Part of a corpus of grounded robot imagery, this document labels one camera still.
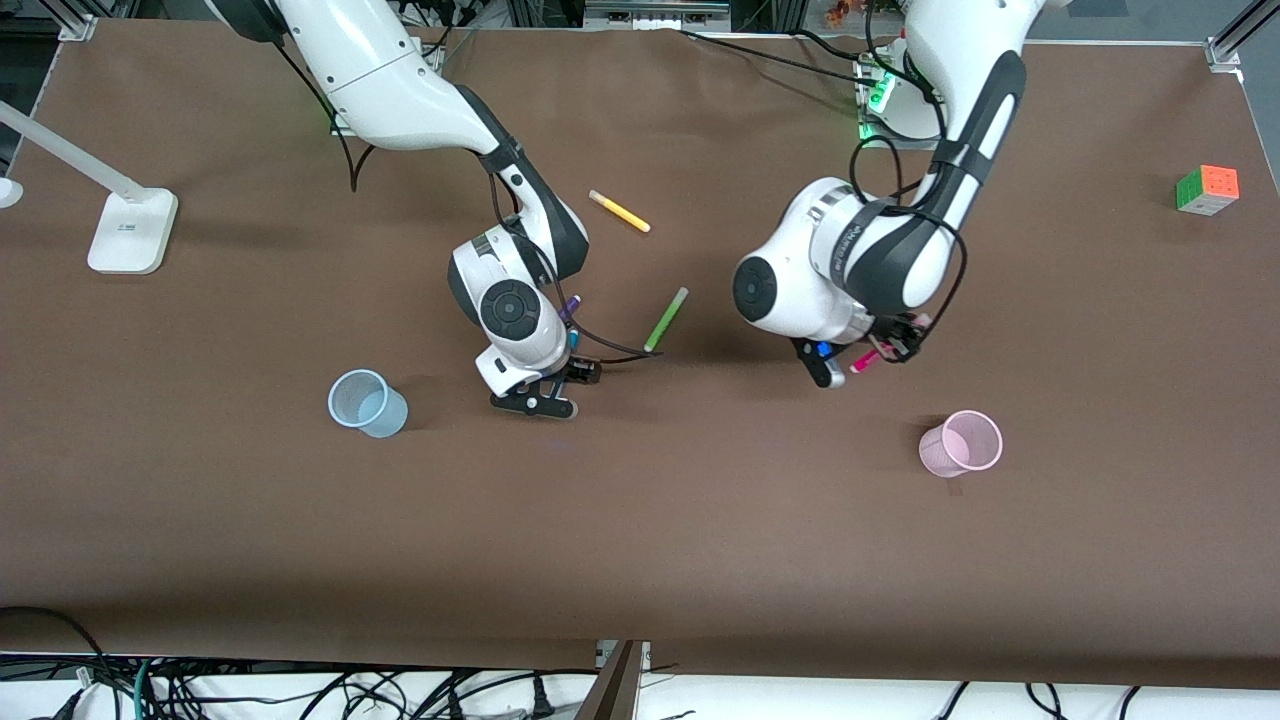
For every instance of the pink plastic cup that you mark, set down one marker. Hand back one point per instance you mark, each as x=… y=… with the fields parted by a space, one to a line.
x=962 y=445

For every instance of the green marker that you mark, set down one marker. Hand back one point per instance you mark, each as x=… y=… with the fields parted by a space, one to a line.
x=666 y=319

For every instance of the pink marker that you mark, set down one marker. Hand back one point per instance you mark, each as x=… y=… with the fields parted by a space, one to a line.
x=863 y=363

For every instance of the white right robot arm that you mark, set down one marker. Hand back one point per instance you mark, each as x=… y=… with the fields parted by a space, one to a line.
x=400 y=90

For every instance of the white desk lamp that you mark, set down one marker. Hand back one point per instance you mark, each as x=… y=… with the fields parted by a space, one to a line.
x=132 y=232

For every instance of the rubik's cube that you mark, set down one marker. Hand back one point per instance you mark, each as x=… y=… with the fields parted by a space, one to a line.
x=1208 y=190

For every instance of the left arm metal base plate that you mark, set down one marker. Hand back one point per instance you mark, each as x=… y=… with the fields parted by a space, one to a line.
x=875 y=95

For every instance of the yellow marker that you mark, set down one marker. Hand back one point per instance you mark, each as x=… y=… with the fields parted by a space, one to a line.
x=620 y=211

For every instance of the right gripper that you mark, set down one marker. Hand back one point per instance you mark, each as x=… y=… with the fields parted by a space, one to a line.
x=579 y=372

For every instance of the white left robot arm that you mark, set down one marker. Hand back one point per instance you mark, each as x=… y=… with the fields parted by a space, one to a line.
x=880 y=250

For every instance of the aluminium corner extrusion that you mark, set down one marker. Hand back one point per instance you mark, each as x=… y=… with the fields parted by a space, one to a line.
x=1235 y=40

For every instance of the grey metal post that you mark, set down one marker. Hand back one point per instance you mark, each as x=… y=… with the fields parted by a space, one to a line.
x=612 y=685

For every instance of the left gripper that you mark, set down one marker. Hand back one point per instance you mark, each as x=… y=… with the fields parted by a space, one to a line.
x=897 y=338

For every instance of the blue plastic cup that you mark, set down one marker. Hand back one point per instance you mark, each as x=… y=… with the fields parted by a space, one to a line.
x=370 y=405

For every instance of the purple marker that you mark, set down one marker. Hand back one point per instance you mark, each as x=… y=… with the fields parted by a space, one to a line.
x=572 y=306

